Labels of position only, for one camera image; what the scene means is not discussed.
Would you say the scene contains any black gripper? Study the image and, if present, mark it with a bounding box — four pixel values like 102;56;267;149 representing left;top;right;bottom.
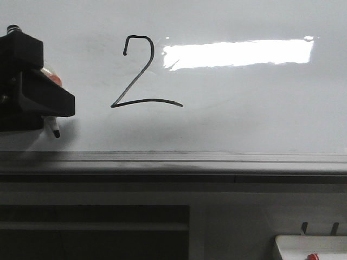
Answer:
1;24;75;132

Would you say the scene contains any white whiteboard marker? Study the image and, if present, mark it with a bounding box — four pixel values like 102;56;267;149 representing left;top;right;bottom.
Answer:
41;61;62;138

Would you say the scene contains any white plastic marker tray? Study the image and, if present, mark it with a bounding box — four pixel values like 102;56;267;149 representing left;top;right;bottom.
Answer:
273;235;346;259

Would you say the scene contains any white whiteboard with aluminium frame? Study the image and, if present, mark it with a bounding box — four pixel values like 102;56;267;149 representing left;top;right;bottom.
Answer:
1;1;346;173

